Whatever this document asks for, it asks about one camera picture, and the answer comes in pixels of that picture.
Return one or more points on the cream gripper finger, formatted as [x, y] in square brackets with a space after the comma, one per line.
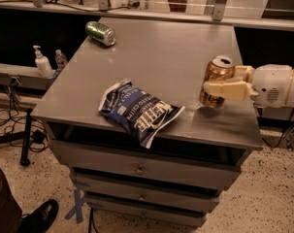
[244, 72]
[237, 91]

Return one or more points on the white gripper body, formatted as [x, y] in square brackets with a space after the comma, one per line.
[271, 83]

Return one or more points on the orange soda can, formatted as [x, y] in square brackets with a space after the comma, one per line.
[220, 68]

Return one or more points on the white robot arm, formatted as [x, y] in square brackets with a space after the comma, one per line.
[289, 100]

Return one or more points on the blue potato chip bag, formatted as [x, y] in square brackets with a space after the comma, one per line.
[139, 113]

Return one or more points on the green soda can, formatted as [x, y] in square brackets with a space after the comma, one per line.
[100, 32]

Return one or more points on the small bottle on ledge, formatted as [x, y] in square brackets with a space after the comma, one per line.
[146, 5]

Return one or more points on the clear plastic bottle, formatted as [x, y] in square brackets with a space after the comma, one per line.
[60, 59]

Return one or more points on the white pump bottle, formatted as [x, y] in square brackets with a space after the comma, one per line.
[42, 62]

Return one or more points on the blue tape cross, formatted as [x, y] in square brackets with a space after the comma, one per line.
[76, 210]

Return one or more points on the black stand leg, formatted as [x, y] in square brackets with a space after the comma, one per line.
[24, 161]

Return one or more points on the black leather shoe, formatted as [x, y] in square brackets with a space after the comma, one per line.
[41, 219]

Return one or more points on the brown trouser leg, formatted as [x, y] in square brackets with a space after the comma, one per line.
[10, 211]

